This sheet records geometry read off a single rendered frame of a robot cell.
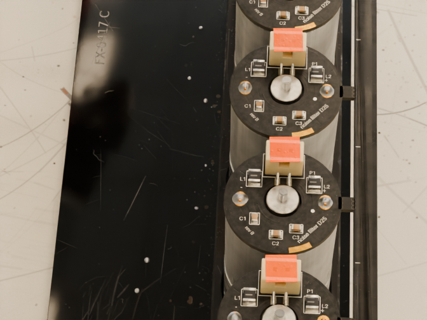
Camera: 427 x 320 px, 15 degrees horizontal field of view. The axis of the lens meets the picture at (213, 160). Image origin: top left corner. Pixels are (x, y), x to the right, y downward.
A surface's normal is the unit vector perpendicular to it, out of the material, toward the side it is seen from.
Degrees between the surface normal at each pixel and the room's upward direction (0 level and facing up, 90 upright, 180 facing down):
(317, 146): 90
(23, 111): 0
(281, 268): 0
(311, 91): 0
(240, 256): 90
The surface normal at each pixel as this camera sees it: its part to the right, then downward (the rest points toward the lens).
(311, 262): 0.50, 0.75
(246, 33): -0.82, 0.49
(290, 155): 0.00, -0.50
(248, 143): -0.64, 0.66
